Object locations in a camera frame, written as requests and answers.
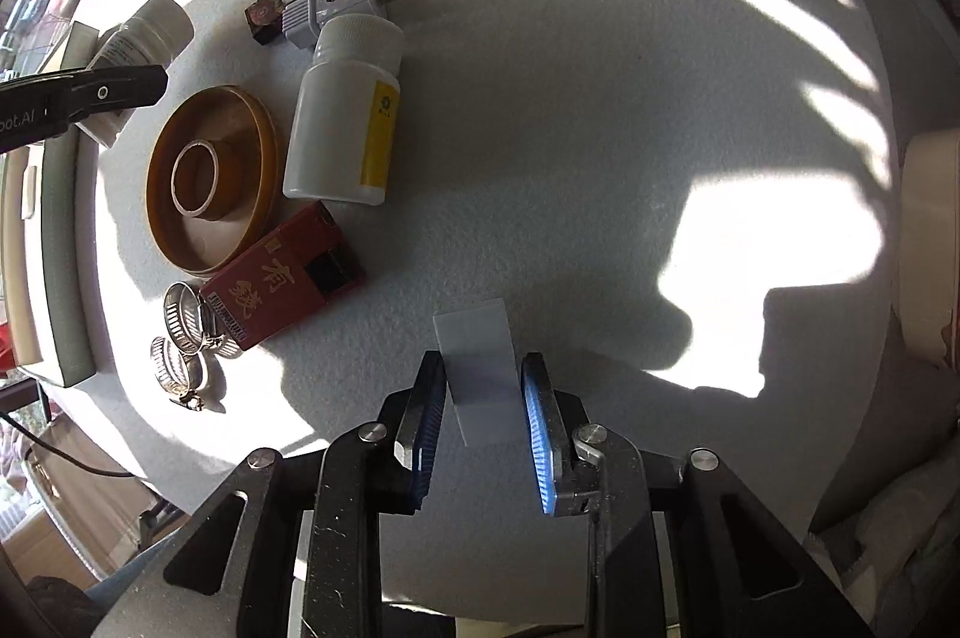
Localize metal hose clamp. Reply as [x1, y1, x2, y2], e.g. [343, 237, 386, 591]
[163, 281, 235, 355]
[149, 336, 215, 411]

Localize black cable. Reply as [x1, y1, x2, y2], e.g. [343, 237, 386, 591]
[0, 409, 134, 479]

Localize white cloth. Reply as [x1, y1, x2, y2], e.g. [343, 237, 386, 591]
[806, 338, 960, 588]

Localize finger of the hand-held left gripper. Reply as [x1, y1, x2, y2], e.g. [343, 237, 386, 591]
[41, 65, 168, 138]

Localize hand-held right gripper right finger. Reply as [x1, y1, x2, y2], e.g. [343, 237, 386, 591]
[520, 351, 826, 638]

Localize white bottle grey label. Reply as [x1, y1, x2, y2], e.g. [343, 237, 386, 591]
[75, 0, 196, 150]

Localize white bottle yellow label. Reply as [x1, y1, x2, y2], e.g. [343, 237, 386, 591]
[282, 14, 407, 206]

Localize red box gold characters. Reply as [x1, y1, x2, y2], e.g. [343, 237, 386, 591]
[199, 202, 368, 353]

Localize white tray box grey rim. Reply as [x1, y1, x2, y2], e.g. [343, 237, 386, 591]
[0, 19, 102, 390]

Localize grey plug adapter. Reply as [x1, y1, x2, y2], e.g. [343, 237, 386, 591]
[281, 0, 418, 51]

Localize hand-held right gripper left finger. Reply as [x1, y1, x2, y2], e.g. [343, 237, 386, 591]
[161, 349, 458, 638]

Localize brown round plastic dish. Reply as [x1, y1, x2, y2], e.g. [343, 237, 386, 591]
[145, 85, 281, 276]

